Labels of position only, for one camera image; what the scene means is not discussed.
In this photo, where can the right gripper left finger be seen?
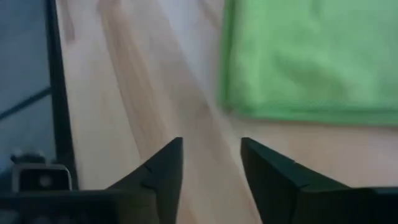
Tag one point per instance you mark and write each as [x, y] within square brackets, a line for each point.
[155, 193]

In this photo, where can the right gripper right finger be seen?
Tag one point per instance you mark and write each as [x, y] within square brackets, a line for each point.
[280, 193]

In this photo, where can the green microfiber towel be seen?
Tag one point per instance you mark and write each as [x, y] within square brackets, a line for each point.
[311, 62]

